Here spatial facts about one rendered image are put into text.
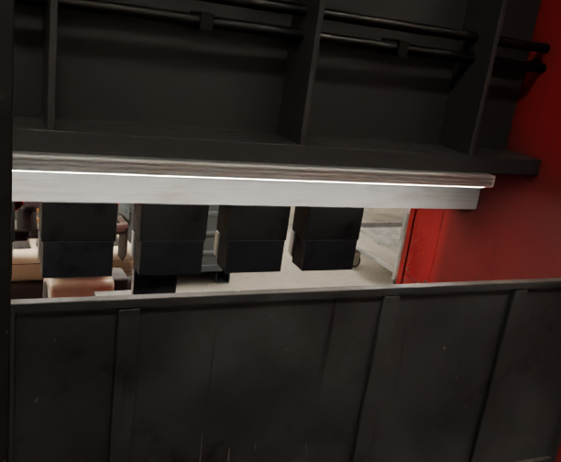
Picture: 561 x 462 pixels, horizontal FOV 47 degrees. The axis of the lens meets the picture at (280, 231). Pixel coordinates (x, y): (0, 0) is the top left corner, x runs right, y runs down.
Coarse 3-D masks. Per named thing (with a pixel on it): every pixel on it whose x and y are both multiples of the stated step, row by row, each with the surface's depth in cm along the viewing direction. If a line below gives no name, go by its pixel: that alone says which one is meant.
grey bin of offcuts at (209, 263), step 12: (120, 204) 423; (132, 204) 405; (216, 204) 432; (132, 216) 408; (216, 216) 434; (132, 228) 410; (204, 252) 438; (204, 264) 442; (216, 264) 446; (216, 276) 450; (228, 276) 455
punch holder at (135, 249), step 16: (144, 208) 139; (160, 208) 140; (176, 208) 141; (192, 208) 143; (208, 208) 144; (144, 224) 140; (160, 224) 141; (176, 224) 143; (192, 224) 144; (144, 240) 141; (160, 240) 142; (176, 240) 144; (192, 240) 145; (144, 256) 142; (160, 256) 144; (176, 256) 145; (192, 256) 147; (144, 272) 143; (160, 272) 145; (176, 272) 146; (192, 272) 148
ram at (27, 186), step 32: (32, 192) 129; (64, 192) 131; (96, 192) 134; (128, 192) 136; (160, 192) 139; (192, 192) 142; (224, 192) 145; (256, 192) 148; (288, 192) 151; (320, 192) 154; (352, 192) 158; (384, 192) 162; (416, 192) 165; (448, 192) 170
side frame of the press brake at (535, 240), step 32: (544, 0) 154; (544, 32) 154; (544, 96) 154; (512, 128) 163; (544, 128) 154; (544, 160) 154; (480, 192) 173; (512, 192) 163; (544, 192) 154; (416, 224) 200; (448, 224) 186; (480, 224) 173; (512, 224) 163; (544, 224) 154; (416, 256) 200; (448, 256) 186; (480, 256) 173; (512, 256) 163; (544, 256) 154
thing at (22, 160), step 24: (24, 168) 107; (48, 168) 108; (72, 168) 110; (96, 168) 112; (120, 168) 113; (144, 168) 115; (168, 168) 116; (192, 168) 118; (216, 168) 120; (240, 168) 122; (264, 168) 124; (288, 168) 126; (312, 168) 128; (336, 168) 131; (360, 168) 134; (384, 168) 138
